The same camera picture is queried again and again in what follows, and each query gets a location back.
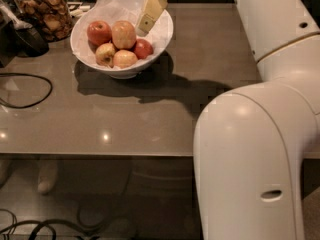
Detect white paper bowl liner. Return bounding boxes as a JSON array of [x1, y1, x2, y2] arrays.
[[72, 0, 173, 71]]

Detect black appliance at left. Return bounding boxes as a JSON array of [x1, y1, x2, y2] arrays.
[[0, 0, 49, 68]]

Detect small items behind bowl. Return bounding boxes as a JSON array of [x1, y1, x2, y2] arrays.
[[68, 2, 91, 17]]

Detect black cables on floor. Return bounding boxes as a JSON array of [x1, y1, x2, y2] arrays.
[[0, 170, 139, 240]]

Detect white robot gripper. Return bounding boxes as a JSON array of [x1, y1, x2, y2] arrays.
[[135, 0, 167, 37]]

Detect yellow apple front centre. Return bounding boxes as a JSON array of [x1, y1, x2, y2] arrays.
[[113, 50, 138, 69]]

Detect red apple right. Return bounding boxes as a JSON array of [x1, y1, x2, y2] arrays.
[[133, 38, 153, 59]]

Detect red apple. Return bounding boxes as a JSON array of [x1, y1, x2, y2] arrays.
[[133, 38, 153, 59], [87, 20, 112, 46]]

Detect yellow-red apple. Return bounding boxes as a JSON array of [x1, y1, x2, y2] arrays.
[[112, 20, 136, 49]]

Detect red apple back left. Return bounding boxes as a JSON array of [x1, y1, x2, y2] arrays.
[[87, 20, 112, 46]]

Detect yellow apple front left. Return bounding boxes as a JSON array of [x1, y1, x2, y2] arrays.
[[95, 43, 117, 67]]

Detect white ceramic bowl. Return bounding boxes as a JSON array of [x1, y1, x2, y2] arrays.
[[69, 0, 175, 80]]

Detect yellow apple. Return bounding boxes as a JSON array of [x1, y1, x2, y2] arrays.
[[95, 43, 117, 67], [113, 50, 138, 69]]

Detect glass jar of dried chips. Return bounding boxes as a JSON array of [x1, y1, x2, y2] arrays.
[[14, 0, 73, 42]]

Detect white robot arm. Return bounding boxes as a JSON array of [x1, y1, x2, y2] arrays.
[[193, 0, 320, 240]]

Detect black cable on table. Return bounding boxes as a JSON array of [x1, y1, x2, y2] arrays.
[[0, 72, 54, 110]]

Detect white sock foot under table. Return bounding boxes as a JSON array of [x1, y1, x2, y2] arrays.
[[37, 160, 58, 195]]

